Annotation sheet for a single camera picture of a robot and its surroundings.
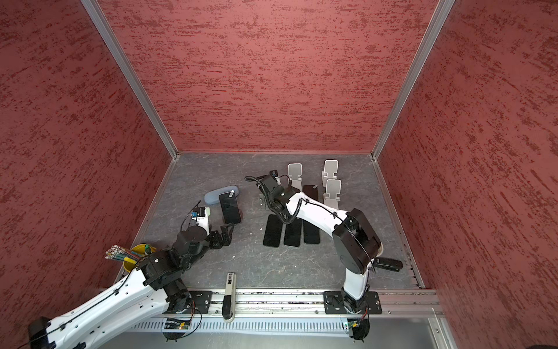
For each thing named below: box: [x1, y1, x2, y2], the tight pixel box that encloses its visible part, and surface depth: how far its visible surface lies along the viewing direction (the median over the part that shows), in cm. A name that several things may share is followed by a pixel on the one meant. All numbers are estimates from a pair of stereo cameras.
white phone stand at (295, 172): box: [287, 162, 303, 192], surface depth 105 cm
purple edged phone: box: [218, 191, 242, 225], surface depth 91 cm
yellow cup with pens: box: [105, 243, 157, 272], surface depth 73 cm
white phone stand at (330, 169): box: [321, 159, 339, 188], surface depth 106 cm
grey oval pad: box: [204, 185, 240, 206], surface depth 103 cm
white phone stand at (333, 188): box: [323, 179, 342, 210], surface depth 98 cm
